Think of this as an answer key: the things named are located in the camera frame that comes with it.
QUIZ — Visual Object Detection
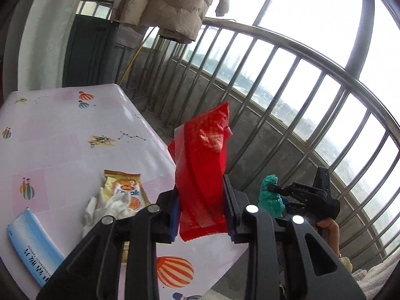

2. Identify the yellow pole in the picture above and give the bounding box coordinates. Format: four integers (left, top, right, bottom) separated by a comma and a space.
119, 45, 142, 84

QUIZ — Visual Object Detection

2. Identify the orange snack packet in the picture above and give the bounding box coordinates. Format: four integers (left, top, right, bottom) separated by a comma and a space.
102, 169, 151, 213

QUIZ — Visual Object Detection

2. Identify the blue and white medicine box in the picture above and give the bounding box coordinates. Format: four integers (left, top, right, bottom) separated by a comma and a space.
6, 209, 66, 288

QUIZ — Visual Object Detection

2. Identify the dark cabinet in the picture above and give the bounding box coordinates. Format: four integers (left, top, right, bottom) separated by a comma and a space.
62, 22, 132, 88

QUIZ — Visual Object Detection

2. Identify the white crumpled glove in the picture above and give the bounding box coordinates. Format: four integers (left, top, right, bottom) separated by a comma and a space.
82, 189, 141, 238

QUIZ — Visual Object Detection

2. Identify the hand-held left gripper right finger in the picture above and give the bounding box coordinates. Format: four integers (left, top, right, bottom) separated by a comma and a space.
222, 174, 366, 300

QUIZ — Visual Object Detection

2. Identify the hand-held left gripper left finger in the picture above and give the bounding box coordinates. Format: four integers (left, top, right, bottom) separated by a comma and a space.
36, 190, 181, 300

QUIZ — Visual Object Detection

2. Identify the metal balcony railing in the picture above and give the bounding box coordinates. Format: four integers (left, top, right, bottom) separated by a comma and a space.
134, 0, 400, 260

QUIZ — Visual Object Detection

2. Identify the pink printed tablecloth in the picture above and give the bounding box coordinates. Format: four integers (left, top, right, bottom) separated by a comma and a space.
0, 83, 251, 300

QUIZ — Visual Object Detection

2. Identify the person's right forearm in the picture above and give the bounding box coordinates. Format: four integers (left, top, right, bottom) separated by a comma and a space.
339, 253, 400, 300

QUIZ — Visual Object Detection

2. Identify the beige puffer jacket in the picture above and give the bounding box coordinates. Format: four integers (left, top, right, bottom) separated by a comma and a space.
119, 0, 235, 44

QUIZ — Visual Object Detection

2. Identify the green plastic bag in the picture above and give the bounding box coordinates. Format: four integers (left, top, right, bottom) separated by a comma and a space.
258, 174, 286, 218

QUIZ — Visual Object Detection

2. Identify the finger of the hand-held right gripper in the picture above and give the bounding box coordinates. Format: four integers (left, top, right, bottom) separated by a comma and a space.
267, 183, 296, 196
280, 197, 305, 215

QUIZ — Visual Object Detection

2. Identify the person's right hand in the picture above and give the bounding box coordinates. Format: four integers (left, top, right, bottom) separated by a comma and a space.
315, 219, 341, 257

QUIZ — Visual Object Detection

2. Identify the red plastic bag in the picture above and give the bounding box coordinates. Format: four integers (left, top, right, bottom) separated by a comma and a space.
168, 101, 233, 242

